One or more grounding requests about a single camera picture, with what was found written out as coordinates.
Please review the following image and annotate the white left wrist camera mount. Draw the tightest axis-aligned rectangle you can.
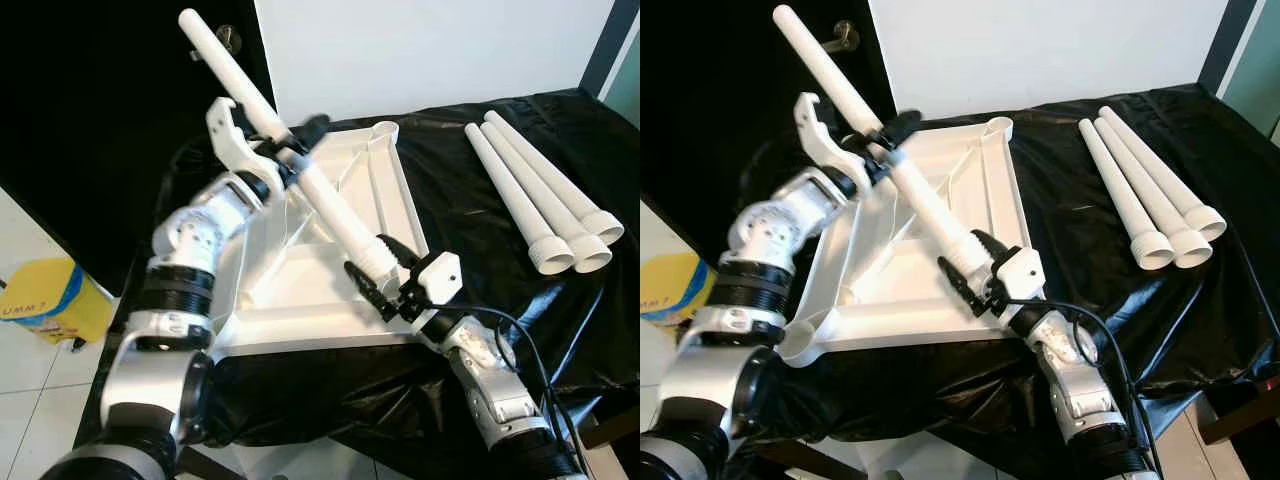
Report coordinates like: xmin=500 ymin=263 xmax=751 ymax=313
xmin=205 ymin=97 xmax=263 ymax=186
xmin=793 ymin=92 xmax=846 ymax=181

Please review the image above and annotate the black door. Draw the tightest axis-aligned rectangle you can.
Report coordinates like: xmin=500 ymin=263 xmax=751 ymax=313
xmin=640 ymin=0 xmax=886 ymax=271
xmin=0 ymin=0 xmax=276 ymax=296

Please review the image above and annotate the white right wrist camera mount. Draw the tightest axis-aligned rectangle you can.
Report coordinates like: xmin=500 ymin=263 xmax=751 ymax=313
xmin=990 ymin=245 xmax=1046 ymax=301
xmin=405 ymin=252 xmax=463 ymax=306

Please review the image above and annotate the metal door handle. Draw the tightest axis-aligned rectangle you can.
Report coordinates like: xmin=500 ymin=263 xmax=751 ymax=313
xmin=822 ymin=20 xmax=861 ymax=53
xmin=192 ymin=25 xmax=243 ymax=61

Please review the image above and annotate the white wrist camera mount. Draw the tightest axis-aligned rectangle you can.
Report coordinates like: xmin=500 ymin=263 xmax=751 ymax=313
xmin=793 ymin=92 xmax=846 ymax=181
xmin=990 ymin=245 xmax=1046 ymax=301
xmin=205 ymin=97 xmax=263 ymax=186
xmin=405 ymin=252 xmax=463 ymax=306

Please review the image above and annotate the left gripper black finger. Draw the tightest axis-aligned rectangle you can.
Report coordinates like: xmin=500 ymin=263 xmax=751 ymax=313
xmin=293 ymin=113 xmax=332 ymax=153
xmin=880 ymin=108 xmax=922 ymax=149

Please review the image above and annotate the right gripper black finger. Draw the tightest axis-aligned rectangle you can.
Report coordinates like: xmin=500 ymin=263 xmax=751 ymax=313
xmin=343 ymin=262 xmax=398 ymax=322
xmin=377 ymin=235 xmax=426 ymax=288
xmin=967 ymin=228 xmax=1013 ymax=279
xmin=937 ymin=255 xmax=988 ymax=316

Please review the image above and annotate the white plastic table top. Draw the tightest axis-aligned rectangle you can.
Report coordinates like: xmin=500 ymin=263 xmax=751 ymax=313
xmin=775 ymin=115 xmax=1031 ymax=369
xmin=205 ymin=118 xmax=433 ymax=359

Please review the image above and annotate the black plastic table cover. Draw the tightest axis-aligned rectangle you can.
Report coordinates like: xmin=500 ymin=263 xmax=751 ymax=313
xmin=75 ymin=88 xmax=641 ymax=471
xmin=640 ymin=82 xmax=1280 ymax=480

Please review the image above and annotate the white plastic table leg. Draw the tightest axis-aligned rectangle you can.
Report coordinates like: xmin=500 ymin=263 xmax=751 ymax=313
xmin=484 ymin=110 xmax=626 ymax=247
xmin=464 ymin=122 xmax=577 ymax=277
xmin=178 ymin=8 xmax=403 ymax=281
xmin=1100 ymin=105 xmax=1228 ymax=243
xmin=772 ymin=4 xmax=991 ymax=271
xmin=1093 ymin=117 xmax=1214 ymax=269
xmin=1078 ymin=118 xmax=1176 ymax=271
xmin=478 ymin=118 xmax=613 ymax=274

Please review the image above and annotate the dark grey wall post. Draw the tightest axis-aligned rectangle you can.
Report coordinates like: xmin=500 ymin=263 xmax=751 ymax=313
xmin=1195 ymin=0 xmax=1263 ymax=96
xmin=580 ymin=0 xmax=641 ymax=101

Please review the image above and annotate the yellow box with blue band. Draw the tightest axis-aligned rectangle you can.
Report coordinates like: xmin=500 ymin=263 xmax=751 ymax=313
xmin=0 ymin=257 xmax=113 ymax=346
xmin=640 ymin=252 xmax=716 ymax=326

